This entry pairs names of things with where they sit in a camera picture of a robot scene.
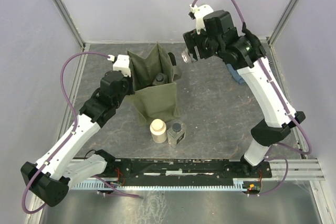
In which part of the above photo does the clear bottle dark label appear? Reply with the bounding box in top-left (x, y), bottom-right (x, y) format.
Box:
top-left (181, 48), bottom-right (197, 63)
top-left (167, 122), bottom-right (186, 148)

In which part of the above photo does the clear bottle yellow label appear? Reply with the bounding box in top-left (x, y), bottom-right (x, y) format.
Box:
top-left (152, 73), bottom-right (168, 86)

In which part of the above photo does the olive green canvas bag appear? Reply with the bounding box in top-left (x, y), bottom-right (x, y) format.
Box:
top-left (125, 43), bottom-right (182, 126)

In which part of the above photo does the clear bottle dark label front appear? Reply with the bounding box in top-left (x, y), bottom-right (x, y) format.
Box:
top-left (167, 122), bottom-right (186, 148)

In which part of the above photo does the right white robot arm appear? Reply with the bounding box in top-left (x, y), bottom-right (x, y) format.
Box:
top-left (183, 5), bottom-right (306, 177)

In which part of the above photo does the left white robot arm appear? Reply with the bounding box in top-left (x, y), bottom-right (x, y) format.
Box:
top-left (20, 71), bottom-right (134, 207)

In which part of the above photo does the blue folded cloth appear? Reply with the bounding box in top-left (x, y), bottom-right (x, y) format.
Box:
top-left (227, 63), bottom-right (274, 86)

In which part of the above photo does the cream round jar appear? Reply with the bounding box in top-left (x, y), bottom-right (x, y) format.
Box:
top-left (150, 119), bottom-right (167, 144)

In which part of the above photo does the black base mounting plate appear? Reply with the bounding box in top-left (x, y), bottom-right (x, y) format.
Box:
top-left (98, 158), bottom-right (272, 187)

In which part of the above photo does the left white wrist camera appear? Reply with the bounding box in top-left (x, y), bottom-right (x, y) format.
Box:
top-left (108, 55), bottom-right (131, 77)

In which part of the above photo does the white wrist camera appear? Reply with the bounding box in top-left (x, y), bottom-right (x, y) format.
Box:
top-left (188, 4), bottom-right (214, 35)
top-left (108, 55), bottom-right (131, 77)

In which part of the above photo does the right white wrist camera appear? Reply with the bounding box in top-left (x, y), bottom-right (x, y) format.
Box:
top-left (188, 4), bottom-right (214, 35)

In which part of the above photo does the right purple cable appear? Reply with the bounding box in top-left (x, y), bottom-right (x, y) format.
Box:
top-left (191, 0), bottom-right (313, 196)

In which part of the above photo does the purple cable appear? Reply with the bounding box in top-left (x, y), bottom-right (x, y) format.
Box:
top-left (191, 0), bottom-right (313, 196)
top-left (21, 51), bottom-right (144, 214)

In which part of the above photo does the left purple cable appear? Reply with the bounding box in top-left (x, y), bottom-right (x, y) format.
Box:
top-left (21, 51), bottom-right (144, 214)

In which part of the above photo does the light blue cable duct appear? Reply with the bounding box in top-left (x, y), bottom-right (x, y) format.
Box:
top-left (68, 179), bottom-right (253, 190)

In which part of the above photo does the aluminium frame rail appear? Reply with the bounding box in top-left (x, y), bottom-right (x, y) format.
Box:
top-left (36, 157), bottom-right (326, 180)

